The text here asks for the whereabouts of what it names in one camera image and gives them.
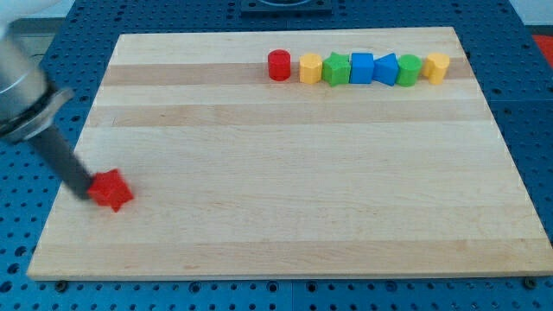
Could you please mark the yellow heart block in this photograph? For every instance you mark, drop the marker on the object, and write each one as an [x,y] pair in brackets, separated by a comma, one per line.
[435,67]

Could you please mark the green cylinder block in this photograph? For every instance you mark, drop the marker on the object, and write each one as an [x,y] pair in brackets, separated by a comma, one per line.
[409,67]

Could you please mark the yellow hexagon block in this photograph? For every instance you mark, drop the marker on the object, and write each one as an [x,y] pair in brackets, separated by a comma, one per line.
[310,68]

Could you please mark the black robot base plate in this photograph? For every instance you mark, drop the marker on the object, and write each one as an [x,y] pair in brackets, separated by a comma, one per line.
[259,7]

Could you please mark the blue cube block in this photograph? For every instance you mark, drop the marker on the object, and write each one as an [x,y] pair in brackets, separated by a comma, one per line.
[362,66]

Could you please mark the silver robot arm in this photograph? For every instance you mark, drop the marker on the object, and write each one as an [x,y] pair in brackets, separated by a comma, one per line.
[30,100]

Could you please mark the red object at right edge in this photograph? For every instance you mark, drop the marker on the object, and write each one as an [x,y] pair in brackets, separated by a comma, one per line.
[545,44]

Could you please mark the wooden board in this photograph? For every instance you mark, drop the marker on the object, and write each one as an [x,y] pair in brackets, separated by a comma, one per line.
[237,176]

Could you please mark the red cylinder block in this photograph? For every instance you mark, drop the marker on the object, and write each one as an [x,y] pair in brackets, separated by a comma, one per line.
[279,64]

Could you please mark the red star block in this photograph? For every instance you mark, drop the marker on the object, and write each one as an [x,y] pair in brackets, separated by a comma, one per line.
[110,189]

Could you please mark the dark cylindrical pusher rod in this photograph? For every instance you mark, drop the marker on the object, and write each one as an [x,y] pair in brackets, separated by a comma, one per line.
[57,153]

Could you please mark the blue triangle block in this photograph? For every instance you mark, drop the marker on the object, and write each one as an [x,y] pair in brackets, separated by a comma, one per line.
[386,69]

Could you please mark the green star block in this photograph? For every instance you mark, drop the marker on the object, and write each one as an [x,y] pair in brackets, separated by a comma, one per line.
[336,69]

